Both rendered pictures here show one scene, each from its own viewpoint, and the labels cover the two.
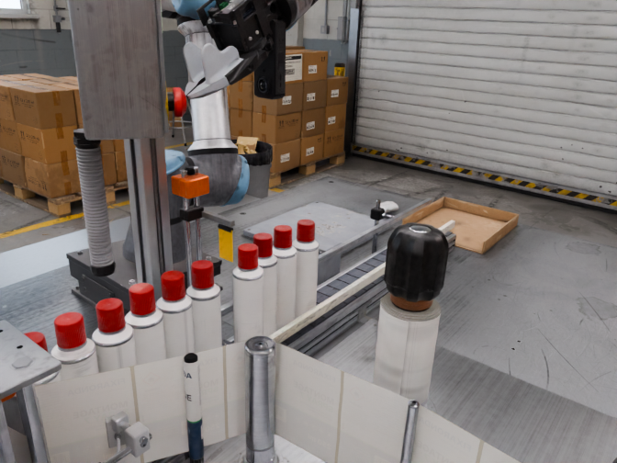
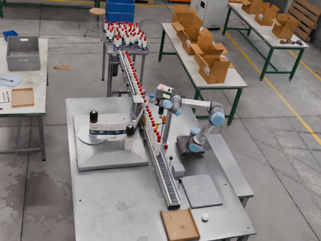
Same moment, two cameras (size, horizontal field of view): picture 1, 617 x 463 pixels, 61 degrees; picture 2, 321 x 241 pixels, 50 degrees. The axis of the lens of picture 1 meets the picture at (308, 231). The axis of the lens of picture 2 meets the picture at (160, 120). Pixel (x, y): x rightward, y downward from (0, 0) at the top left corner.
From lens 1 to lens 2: 363 cm
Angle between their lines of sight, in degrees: 100
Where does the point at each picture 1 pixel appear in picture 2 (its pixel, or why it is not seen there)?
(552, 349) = (121, 184)
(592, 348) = (115, 190)
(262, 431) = not seen: hidden behind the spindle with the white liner
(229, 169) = (191, 141)
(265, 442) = not seen: hidden behind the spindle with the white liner
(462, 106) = not seen: outside the picture
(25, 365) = (135, 101)
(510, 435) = (113, 153)
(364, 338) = (144, 156)
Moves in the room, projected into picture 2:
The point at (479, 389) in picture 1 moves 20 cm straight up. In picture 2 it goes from (122, 158) to (123, 143)
